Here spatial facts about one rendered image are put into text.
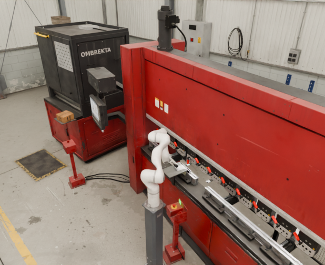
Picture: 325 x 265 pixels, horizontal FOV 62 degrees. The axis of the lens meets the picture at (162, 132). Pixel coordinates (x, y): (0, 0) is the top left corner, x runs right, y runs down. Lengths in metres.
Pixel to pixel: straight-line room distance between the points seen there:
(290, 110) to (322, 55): 4.69
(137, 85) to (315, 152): 2.29
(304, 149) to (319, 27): 4.77
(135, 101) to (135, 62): 0.52
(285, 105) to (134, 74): 2.03
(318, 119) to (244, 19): 5.54
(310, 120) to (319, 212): 0.67
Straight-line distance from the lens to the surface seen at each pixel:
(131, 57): 3.43
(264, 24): 7.07
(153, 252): 3.29
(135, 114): 3.70
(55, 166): 5.39
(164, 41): 3.26
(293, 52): 6.75
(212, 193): 3.10
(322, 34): 6.65
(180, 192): 3.39
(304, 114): 2.01
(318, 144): 2.04
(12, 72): 9.30
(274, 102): 2.11
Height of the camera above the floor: 3.01
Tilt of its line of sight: 29 degrees down
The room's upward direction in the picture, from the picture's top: straight up
